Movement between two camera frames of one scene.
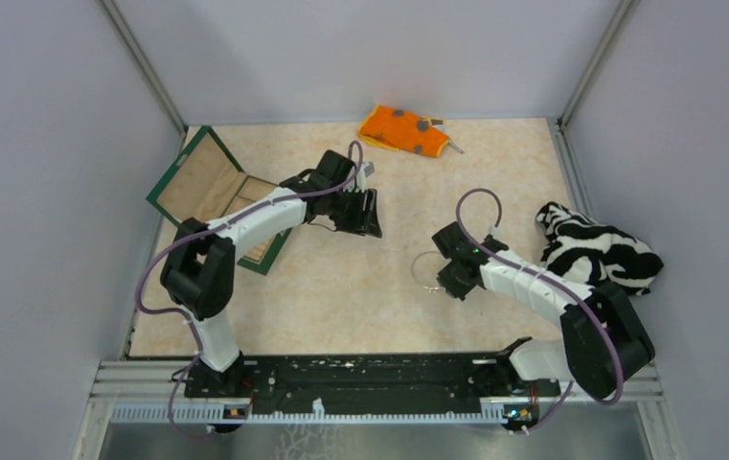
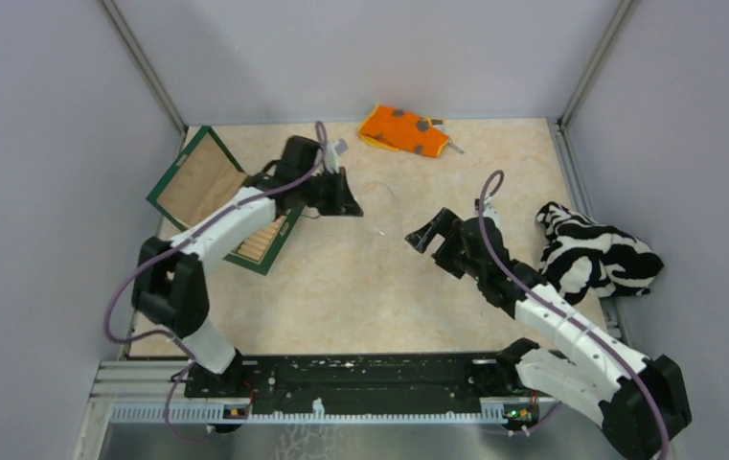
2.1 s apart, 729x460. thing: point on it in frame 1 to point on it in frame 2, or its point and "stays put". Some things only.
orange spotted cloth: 404,131 stays put
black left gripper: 363,220 to 343,201
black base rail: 358,380 stays put
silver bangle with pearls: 425,268 to 382,211
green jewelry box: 207,182 stays put
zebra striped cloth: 581,251 stays put
